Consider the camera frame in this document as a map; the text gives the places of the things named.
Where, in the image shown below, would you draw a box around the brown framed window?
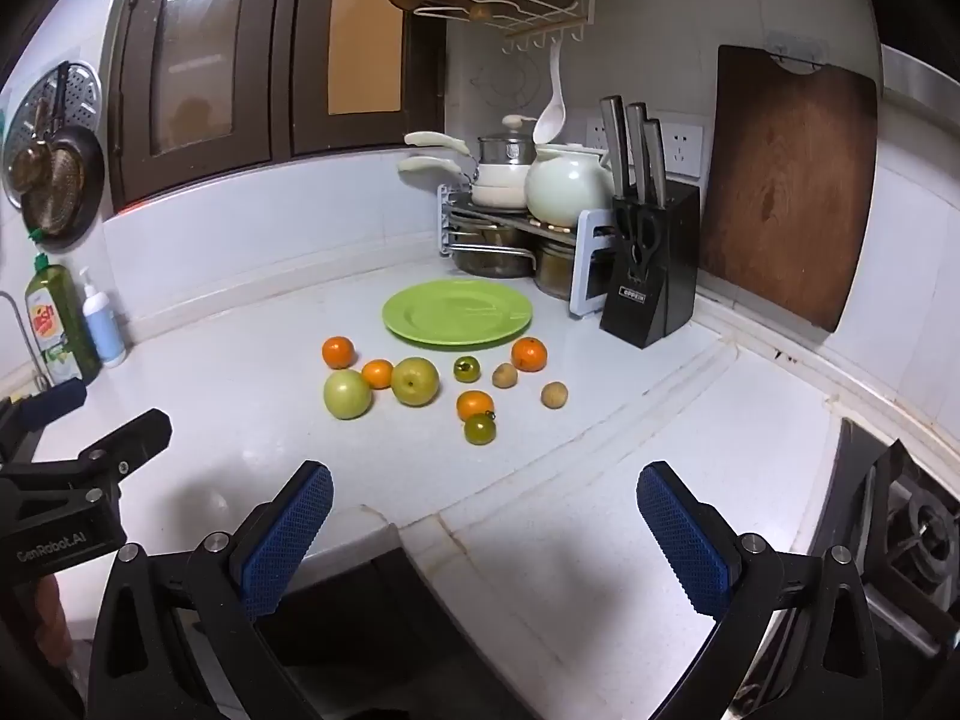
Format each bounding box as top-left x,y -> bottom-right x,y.
105,0 -> 447,215

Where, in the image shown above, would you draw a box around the glass lid with white knob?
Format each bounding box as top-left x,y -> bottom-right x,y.
477,114 -> 538,147

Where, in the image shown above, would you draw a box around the green apple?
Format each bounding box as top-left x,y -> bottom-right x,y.
390,357 -> 440,407
323,369 -> 374,420

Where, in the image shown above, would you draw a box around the green dish soap bottle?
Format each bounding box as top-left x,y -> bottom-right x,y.
25,253 -> 102,387

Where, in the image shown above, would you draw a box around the large steel pot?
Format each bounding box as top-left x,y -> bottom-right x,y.
450,221 -> 535,278

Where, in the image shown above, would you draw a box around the gas stove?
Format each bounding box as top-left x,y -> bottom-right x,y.
825,420 -> 960,661

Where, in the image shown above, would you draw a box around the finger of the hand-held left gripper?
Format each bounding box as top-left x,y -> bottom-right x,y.
0,377 -> 88,466
75,409 -> 173,500

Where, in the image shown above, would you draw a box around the person's left hand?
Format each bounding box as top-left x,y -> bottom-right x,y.
26,576 -> 76,665

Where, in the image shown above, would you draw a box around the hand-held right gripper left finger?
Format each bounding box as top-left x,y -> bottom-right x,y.
88,460 -> 335,720

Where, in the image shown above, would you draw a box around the white saucepan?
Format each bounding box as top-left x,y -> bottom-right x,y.
397,156 -> 530,212

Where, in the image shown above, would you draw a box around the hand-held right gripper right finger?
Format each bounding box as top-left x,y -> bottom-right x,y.
636,461 -> 886,720

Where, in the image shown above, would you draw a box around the black kitchen scissors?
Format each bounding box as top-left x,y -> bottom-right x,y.
615,204 -> 665,271

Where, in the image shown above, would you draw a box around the white wall hook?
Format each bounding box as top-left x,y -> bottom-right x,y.
765,30 -> 826,76

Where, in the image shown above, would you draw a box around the brown wooden cutting board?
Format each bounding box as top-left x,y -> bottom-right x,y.
697,45 -> 878,333

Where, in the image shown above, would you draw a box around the white pump bottle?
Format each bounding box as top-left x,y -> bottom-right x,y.
79,266 -> 128,368

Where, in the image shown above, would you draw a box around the black knife block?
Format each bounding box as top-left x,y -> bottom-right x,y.
598,178 -> 701,350

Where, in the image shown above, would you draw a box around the wire trivet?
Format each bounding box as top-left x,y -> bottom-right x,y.
472,56 -> 541,110

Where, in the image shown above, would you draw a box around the steel range hood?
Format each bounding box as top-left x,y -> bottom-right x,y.
877,45 -> 960,102

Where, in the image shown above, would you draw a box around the steel faucet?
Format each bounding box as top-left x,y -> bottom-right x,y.
0,292 -> 46,391

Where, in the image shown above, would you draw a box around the stacked cream saucepans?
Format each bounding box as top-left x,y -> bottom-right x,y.
404,131 -> 538,188

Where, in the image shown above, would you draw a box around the grey pot rack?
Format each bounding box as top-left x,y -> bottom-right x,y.
436,184 -> 617,314

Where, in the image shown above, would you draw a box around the small steel pot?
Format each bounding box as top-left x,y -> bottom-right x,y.
534,240 -> 578,299

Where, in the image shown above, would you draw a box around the small frying pan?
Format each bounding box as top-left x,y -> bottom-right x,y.
4,101 -> 53,192

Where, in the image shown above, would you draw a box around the large black frying pan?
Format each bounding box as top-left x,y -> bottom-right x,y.
22,127 -> 106,252

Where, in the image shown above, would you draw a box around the white ceramic pot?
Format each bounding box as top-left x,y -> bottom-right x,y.
525,142 -> 617,227

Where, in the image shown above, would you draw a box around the green plate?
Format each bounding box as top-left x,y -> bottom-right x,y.
382,279 -> 534,350

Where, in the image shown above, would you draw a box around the white plastic ladle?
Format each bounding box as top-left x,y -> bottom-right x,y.
531,41 -> 569,145

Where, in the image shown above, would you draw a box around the steel handled knife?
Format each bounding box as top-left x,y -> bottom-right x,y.
598,95 -> 635,200
643,118 -> 668,207
625,102 -> 655,203

